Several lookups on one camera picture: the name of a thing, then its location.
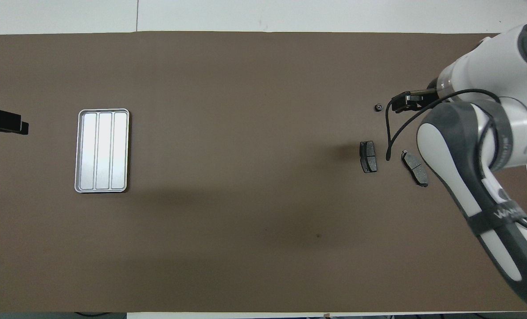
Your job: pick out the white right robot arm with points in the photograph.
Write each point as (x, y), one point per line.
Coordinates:
(462, 146)

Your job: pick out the slanted dark grey brake pad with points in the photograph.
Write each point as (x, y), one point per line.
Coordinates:
(415, 168)

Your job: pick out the grey metal tray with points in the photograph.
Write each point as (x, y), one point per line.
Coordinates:
(102, 150)

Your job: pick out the brown table mat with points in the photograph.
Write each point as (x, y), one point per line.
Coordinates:
(201, 248)

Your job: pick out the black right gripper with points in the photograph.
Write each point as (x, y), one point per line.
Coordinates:
(411, 101)

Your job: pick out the rectangular dark grey brake pad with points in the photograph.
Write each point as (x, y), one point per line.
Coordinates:
(368, 156)

